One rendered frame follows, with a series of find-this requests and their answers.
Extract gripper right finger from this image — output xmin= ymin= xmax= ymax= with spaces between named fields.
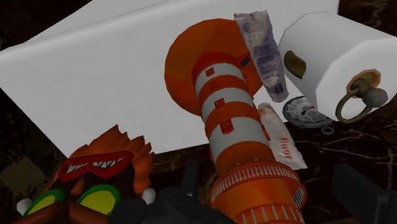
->
xmin=331 ymin=163 xmax=397 ymax=224

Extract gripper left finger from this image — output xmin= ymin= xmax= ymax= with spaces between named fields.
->
xmin=181 ymin=162 xmax=200 ymax=200

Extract orange white striped lighthouse figure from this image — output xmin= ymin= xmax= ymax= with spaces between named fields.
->
xmin=164 ymin=18 xmax=308 ymax=224

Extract tribal mask toy orange hair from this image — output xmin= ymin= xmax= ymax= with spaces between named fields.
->
xmin=12 ymin=123 xmax=157 ymax=224

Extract white tube red lettering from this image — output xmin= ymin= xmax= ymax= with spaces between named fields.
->
xmin=256 ymin=102 xmax=309 ymax=171

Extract round silver stopwatch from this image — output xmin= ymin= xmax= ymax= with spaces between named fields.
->
xmin=281 ymin=95 xmax=335 ymax=136

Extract brass toilet paper holder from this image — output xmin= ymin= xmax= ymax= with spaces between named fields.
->
xmin=334 ymin=69 xmax=389 ymax=125

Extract grey printed tube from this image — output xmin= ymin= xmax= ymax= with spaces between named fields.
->
xmin=233 ymin=10 xmax=290 ymax=104

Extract white toilet paper roll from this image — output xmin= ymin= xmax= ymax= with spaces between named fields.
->
xmin=277 ymin=11 xmax=397 ymax=122

